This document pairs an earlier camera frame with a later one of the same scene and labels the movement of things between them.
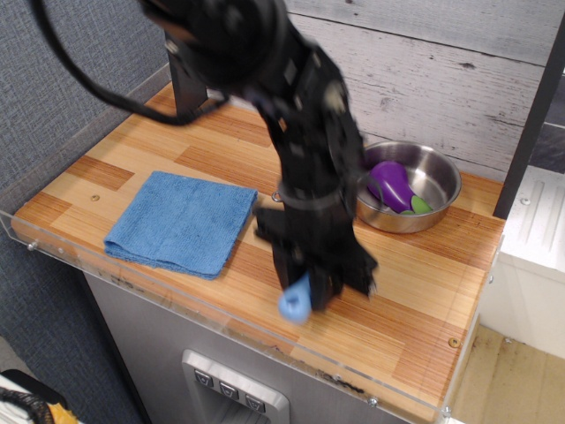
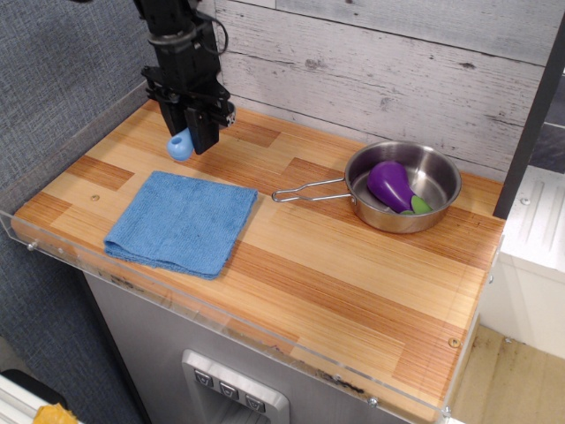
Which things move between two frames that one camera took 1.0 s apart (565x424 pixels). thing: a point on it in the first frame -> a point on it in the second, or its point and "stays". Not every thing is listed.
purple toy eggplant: (390, 183) stays
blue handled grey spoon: (295, 304) -> (180, 146)
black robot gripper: (320, 242) -> (186, 79)
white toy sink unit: (525, 299) stays
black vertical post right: (532, 127) stays
